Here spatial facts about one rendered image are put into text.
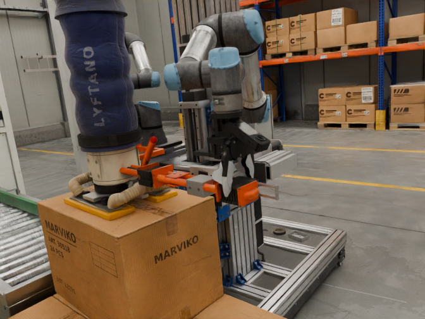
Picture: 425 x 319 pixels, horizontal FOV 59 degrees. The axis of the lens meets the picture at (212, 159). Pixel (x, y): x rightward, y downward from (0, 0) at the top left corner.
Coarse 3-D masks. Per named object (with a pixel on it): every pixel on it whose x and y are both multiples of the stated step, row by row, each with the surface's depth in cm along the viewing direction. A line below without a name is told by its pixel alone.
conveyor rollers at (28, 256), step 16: (0, 208) 281; (16, 208) 275; (0, 224) 248; (16, 224) 247; (32, 224) 239; (0, 240) 223; (16, 240) 215; (32, 240) 213; (0, 256) 198; (16, 256) 196; (32, 256) 194; (0, 272) 182; (16, 272) 179; (32, 272) 176
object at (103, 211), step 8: (88, 192) 138; (64, 200) 142; (72, 200) 140; (80, 200) 137; (88, 200) 136; (104, 200) 128; (80, 208) 133; (88, 208) 129; (96, 208) 128; (104, 208) 125; (120, 208) 125; (128, 208) 125; (104, 216) 122; (112, 216) 120; (120, 216) 122
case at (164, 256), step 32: (64, 224) 133; (96, 224) 118; (128, 224) 115; (160, 224) 117; (192, 224) 127; (64, 256) 140; (96, 256) 120; (128, 256) 110; (160, 256) 118; (192, 256) 129; (64, 288) 148; (96, 288) 126; (128, 288) 111; (160, 288) 120; (192, 288) 130
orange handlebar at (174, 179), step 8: (152, 152) 154; (160, 152) 157; (120, 168) 131; (128, 168) 128; (136, 176) 125; (160, 176) 115; (168, 176) 112; (176, 176) 111; (184, 176) 113; (192, 176) 111; (168, 184) 113; (176, 184) 110; (184, 184) 107; (208, 184) 101; (248, 192) 92; (256, 192) 93
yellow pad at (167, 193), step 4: (148, 192) 138; (152, 192) 138; (160, 192) 137; (164, 192) 138; (168, 192) 138; (172, 192) 138; (176, 192) 139; (152, 196) 135; (156, 196) 135; (160, 196) 134; (164, 196) 135; (168, 196) 136; (172, 196) 138; (148, 200) 136; (152, 200) 134; (156, 200) 133; (160, 200) 134
